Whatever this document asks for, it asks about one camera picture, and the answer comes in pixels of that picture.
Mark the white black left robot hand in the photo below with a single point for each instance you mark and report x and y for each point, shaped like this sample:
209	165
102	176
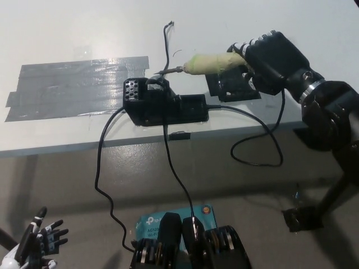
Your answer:
25	246

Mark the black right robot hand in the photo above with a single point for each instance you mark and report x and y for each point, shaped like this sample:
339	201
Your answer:
275	64

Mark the black robot torso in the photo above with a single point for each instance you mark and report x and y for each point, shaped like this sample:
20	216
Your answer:
171	238

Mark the black square tray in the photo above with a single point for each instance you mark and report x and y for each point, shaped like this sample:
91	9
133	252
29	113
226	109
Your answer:
232	89

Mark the small black tape strip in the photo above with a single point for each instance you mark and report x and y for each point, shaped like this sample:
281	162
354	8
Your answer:
180	136

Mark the black fixture block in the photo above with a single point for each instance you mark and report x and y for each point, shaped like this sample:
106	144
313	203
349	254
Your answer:
161	109

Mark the teal tp-link box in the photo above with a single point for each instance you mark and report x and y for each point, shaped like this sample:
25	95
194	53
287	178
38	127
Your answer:
148	222

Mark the black stand leg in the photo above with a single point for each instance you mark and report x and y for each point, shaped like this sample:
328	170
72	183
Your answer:
333	194

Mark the black floor tape under stand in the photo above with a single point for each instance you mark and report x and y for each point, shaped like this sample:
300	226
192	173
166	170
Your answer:
300	220

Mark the grey duct tape patch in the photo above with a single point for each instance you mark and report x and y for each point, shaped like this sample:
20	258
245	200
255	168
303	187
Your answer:
73	87

